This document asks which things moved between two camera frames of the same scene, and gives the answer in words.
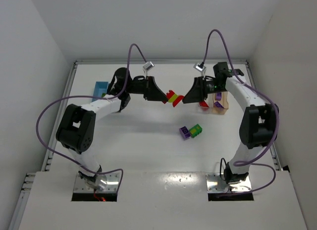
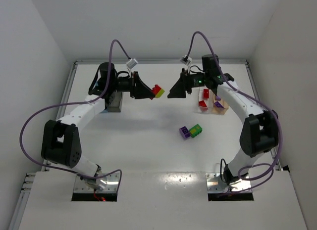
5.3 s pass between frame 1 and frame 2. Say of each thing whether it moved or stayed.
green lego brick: stayed
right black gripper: moved
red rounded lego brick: stayed
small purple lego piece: stayed
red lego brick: moved
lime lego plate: moved
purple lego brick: stayed
